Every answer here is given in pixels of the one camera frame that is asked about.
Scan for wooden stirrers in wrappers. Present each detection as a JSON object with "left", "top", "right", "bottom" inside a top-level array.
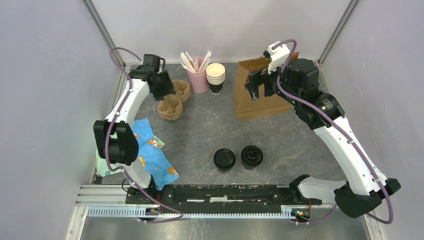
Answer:
[{"left": 180, "top": 50, "right": 212, "bottom": 74}]

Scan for green patterned cloth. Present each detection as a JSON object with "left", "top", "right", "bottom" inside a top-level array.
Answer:
[{"left": 95, "top": 136, "right": 165, "bottom": 177}]

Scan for brown paper takeout bag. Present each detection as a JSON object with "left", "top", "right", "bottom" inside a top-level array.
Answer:
[{"left": 233, "top": 56, "right": 292, "bottom": 121}]

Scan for stack of paper cups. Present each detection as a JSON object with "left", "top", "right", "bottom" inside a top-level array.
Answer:
[{"left": 206, "top": 63, "right": 226, "bottom": 95}]

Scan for pink metal utensil cup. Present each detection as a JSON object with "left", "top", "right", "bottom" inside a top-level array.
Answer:
[{"left": 187, "top": 70, "right": 209, "bottom": 93}]

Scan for blue patterned cloth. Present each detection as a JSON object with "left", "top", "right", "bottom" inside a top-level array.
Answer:
[{"left": 132, "top": 118, "right": 179, "bottom": 191}]

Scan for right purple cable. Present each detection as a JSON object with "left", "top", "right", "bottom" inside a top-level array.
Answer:
[{"left": 269, "top": 38, "right": 395, "bottom": 226}]

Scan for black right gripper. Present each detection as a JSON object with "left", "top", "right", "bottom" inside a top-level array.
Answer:
[{"left": 245, "top": 58, "right": 302, "bottom": 106}]

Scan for black paper coffee cup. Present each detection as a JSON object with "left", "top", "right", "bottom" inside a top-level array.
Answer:
[{"left": 240, "top": 145, "right": 264, "bottom": 171}]

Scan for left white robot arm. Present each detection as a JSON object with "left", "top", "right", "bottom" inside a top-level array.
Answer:
[{"left": 93, "top": 54, "right": 176, "bottom": 204}]

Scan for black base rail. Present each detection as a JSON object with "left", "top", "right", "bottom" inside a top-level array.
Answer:
[{"left": 147, "top": 184, "right": 323, "bottom": 215}]

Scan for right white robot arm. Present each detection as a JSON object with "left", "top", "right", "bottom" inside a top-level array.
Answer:
[{"left": 245, "top": 58, "right": 401, "bottom": 218}]

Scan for brown cardboard cup carriers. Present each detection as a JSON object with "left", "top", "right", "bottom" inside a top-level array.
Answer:
[{"left": 157, "top": 79, "right": 191, "bottom": 121}]

